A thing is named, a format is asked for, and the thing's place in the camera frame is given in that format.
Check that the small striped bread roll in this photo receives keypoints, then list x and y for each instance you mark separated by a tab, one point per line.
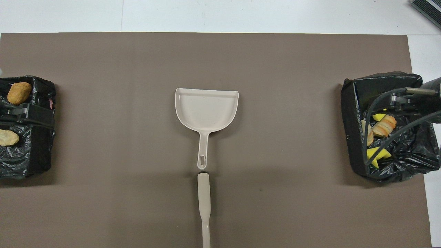
7	137

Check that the pale bread slice piece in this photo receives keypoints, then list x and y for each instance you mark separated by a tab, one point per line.
369	136

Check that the brown paper table mat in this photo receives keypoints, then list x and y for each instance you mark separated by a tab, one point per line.
220	55

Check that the large striped bread chunk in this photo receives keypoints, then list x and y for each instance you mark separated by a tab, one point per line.
385	126

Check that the green and yellow sponge piece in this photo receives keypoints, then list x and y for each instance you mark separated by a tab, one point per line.
375	154

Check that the beige plastic dustpan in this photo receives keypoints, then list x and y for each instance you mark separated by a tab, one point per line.
206	108

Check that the black ribbed panel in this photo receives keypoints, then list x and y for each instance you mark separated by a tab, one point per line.
429	8

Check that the yellow sponge chunk with dot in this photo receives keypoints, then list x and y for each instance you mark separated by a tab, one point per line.
379	117

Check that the black bag lined bin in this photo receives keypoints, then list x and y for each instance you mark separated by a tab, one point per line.
413	155
38	151

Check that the round brown bun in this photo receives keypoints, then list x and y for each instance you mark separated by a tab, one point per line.
19	93

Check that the beige hand brush black bristles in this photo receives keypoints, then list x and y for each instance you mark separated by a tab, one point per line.
203	196

